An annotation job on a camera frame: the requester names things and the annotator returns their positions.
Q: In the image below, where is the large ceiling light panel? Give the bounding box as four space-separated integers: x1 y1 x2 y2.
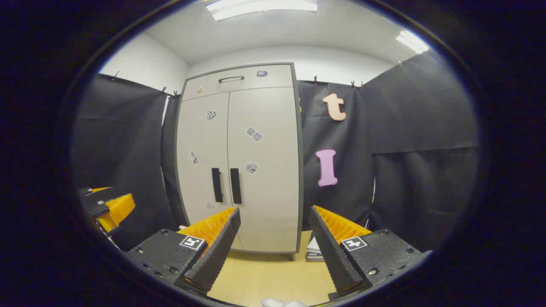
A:
205 0 318 22

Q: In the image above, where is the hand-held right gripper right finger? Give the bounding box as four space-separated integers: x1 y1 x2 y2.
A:
308 205 432 299

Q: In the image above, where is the black left door handle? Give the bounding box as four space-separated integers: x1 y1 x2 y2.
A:
212 168 224 203

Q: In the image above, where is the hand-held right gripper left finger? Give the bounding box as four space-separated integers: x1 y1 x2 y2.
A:
124 207 241 295

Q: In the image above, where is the black backdrop cloth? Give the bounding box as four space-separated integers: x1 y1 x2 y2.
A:
70 50 480 253

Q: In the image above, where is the small ceiling light panel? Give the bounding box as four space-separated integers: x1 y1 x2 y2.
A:
395 30 430 55

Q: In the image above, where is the beige cabinet door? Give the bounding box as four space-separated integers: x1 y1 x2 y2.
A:
176 91 243 251
227 87 300 253

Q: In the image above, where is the white printed box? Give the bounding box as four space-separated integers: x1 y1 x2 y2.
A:
306 236 328 261

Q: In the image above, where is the beige double-door shoe cabinet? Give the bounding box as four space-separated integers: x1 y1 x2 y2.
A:
174 62 304 261

